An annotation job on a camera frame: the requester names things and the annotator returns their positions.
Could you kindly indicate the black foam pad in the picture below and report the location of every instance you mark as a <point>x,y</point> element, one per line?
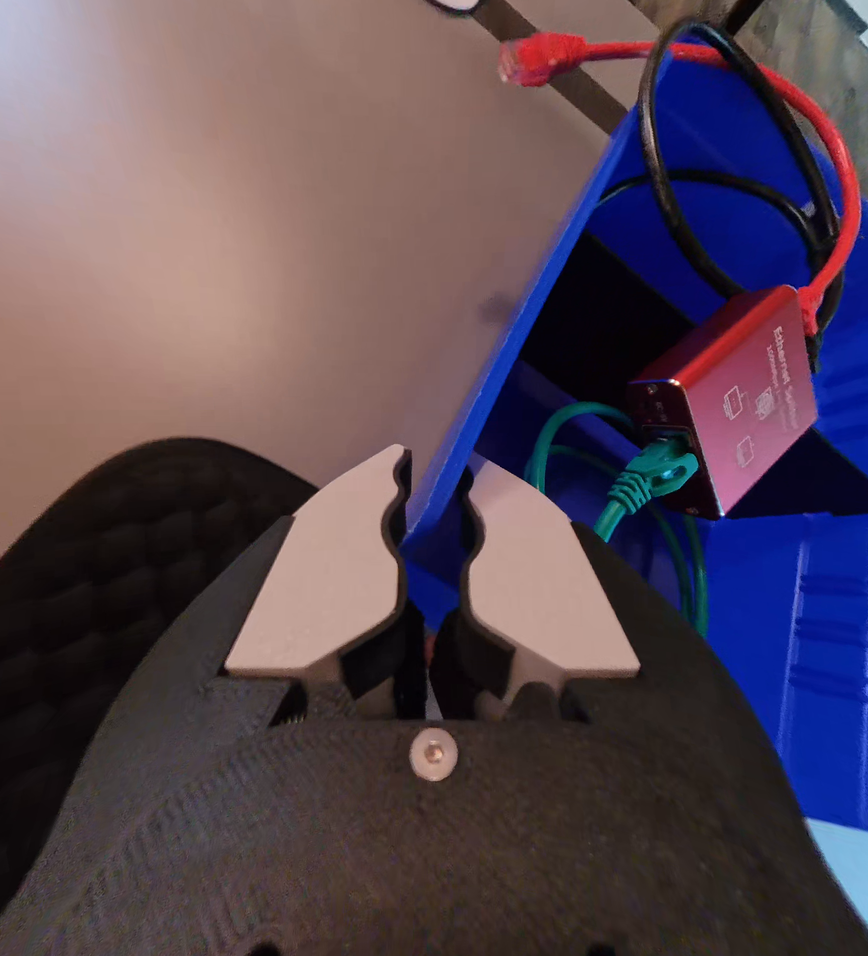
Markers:
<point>45,597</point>

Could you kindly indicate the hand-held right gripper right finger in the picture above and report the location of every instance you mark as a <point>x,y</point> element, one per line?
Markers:
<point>546,590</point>

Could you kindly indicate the blue plastic bin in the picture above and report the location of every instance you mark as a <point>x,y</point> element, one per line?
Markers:
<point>777,597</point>

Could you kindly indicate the red ethernet switch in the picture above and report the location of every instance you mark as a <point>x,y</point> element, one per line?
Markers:
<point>740,388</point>

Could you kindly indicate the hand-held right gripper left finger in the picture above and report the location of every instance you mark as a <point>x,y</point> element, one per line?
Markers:
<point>314,582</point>

